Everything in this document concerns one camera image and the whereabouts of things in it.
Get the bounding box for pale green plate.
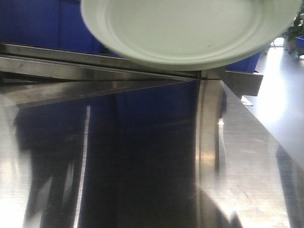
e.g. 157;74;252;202
80;0;302;71

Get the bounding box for stainless steel table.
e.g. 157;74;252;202
0;80;304;228

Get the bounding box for stainless steel shelf rack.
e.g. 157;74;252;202
0;43;263;96

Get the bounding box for shallow blue tray far right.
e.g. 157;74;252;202
295;36;304;52

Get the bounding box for large blue plastic bin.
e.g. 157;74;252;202
0;0;262;72

